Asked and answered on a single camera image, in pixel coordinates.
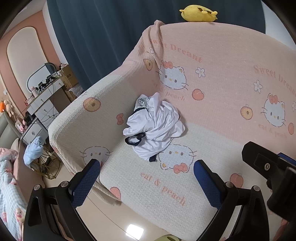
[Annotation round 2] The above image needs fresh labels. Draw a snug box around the gold wire stool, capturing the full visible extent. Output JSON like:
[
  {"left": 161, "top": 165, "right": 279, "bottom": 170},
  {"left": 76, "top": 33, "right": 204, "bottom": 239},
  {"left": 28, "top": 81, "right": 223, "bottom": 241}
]
[{"left": 32, "top": 145, "right": 62, "bottom": 180}]

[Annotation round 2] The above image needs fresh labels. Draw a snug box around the yellow plush toy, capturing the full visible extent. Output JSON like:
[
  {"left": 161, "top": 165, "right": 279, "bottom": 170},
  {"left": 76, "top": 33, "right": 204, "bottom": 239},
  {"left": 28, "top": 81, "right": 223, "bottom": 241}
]
[{"left": 180, "top": 4, "right": 219, "bottom": 23}]

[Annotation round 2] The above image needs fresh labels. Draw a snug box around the pink cream cat print blanket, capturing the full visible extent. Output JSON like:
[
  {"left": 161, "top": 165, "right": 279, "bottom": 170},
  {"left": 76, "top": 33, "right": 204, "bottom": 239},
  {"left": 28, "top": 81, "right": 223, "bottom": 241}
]
[{"left": 47, "top": 20, "right": 296, "bottom": 241}]

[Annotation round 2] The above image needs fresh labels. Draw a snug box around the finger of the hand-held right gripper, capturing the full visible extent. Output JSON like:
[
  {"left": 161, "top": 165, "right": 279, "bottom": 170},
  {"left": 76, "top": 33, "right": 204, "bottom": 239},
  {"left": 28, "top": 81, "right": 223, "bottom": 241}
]
[
  {"left": 242, "top": 142, "right": 287, "bottom": 183},
  {"left": 279, "top": 152, "right": 296, "bottom": 169}
]

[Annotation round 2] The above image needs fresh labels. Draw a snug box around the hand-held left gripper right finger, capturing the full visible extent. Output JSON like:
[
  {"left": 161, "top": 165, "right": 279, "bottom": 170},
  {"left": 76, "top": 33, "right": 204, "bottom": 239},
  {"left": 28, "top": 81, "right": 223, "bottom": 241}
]
[{"left": 194, "top": 160, "right": 271, "bottom": 241}]

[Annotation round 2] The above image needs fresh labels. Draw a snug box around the light blue printed quilt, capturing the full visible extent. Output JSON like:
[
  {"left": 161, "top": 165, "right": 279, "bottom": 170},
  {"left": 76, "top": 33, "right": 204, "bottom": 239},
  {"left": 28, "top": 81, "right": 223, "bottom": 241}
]
[{"left": 0, "top": 148, "right": 28, "bottom": 240}]

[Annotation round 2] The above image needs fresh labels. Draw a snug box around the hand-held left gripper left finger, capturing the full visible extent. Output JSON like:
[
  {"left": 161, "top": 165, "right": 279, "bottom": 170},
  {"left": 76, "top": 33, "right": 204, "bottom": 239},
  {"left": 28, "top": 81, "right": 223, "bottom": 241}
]
[{"left": 24, "top": 159, "right": 101, "bottom": 241}]

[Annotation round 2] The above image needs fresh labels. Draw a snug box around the dark blue curtain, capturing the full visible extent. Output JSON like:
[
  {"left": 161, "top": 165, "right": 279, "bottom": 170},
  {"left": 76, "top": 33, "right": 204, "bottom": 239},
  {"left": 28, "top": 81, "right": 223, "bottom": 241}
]
[{"left": 46, "top": 0, "right": 266, "bottom": 92}]

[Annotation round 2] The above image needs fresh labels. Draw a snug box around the light blue cloth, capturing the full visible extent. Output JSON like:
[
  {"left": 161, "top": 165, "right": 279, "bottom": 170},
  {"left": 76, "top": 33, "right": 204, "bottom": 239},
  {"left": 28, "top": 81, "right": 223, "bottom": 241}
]
[{"left": 23, "top": 136, "right": 44, "bottom": 166}]

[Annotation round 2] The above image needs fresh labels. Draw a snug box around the oval vanity mirror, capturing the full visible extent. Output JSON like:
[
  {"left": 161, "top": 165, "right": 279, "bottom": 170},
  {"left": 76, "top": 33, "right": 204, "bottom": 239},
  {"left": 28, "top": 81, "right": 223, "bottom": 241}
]
[{"left": 26, "top": 62, "right": 57, "bottom": 92}]

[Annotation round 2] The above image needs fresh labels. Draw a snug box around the cardboard box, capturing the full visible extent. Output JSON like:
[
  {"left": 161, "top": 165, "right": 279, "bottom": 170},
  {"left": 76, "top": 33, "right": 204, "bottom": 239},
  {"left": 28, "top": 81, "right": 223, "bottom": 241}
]
[{"left": 60, "top": 65, "right": 79, "bottom": 88}]

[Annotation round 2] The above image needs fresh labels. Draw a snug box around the white vanity dresser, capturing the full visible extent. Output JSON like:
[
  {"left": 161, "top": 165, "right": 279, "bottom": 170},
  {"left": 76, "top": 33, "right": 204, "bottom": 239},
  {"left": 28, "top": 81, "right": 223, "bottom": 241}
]
[{"left": 21, "top": 79, "right": 68, "bottom": 146}]

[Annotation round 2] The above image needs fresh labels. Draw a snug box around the small white cat print garment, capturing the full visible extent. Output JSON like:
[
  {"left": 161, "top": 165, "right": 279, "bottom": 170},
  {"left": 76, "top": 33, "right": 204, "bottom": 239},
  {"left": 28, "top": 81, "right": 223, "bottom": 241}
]
[{"left": 135, "top": 95, "right": 151, "bottom": 111}]

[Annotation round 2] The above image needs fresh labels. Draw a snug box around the yellow green slipper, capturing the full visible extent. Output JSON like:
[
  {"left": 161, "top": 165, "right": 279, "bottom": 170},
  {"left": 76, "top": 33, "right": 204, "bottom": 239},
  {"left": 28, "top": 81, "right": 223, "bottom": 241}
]
[{"left": 159, "top": 234, "right": 184, "bottom": 241}]

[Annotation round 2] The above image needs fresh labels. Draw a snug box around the beige hanging plush toy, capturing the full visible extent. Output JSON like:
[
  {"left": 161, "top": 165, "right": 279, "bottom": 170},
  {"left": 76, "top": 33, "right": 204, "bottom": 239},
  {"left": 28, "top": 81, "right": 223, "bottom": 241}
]
[{"left": 3, "top": 100, "right": 14, "bottom": 118}]

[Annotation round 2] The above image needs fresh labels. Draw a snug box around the white t-shirt with navy trim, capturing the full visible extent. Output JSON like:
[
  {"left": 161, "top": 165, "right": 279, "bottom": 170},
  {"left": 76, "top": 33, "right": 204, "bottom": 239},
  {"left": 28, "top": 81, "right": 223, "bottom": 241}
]
[{"left": 122, "top": 92, "right": 186, "bottom": 162}]

